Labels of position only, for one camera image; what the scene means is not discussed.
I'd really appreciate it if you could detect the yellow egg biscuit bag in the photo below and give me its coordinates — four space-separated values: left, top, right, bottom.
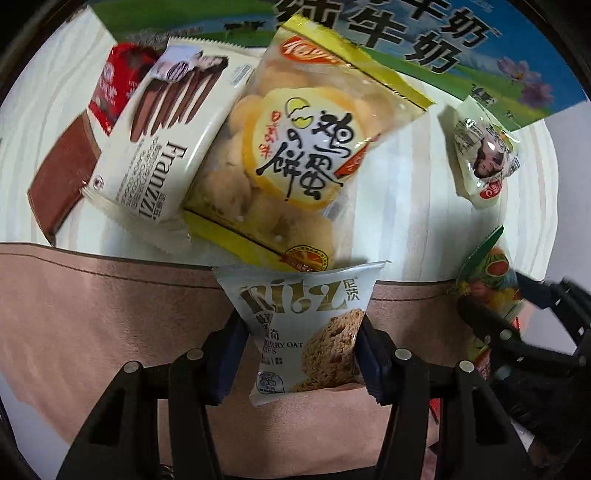
182 14 437 273

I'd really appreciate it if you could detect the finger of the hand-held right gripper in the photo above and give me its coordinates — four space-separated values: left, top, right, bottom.
515 271 591 335
457 295 527 358

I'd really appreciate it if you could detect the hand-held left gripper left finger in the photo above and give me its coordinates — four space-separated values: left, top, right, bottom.
55 311 252 480

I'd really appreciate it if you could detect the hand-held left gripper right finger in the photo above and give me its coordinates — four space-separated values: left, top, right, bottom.
353 314 539 480

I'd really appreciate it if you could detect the white oat cookie packet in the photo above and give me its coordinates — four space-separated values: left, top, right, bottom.
212 261 389 407

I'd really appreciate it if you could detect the white chocolate wafer packet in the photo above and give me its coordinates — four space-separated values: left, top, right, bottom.
81 37 266 254

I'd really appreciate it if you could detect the striped cat print sheet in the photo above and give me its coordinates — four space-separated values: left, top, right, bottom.
0 9 561 282

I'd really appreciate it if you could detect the colourful fruit candy packet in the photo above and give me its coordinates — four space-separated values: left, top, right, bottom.
445 225 532 384

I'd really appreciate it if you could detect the small white snack packet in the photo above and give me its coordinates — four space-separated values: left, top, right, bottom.
438 95 525 210

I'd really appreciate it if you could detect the red snack packet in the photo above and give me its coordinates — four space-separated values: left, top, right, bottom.
88 42 160 137

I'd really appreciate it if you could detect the blue green cardboard box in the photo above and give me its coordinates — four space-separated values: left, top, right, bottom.
88 0 589 132

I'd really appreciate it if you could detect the brown snack packet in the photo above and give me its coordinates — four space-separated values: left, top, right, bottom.
27 113 105 247

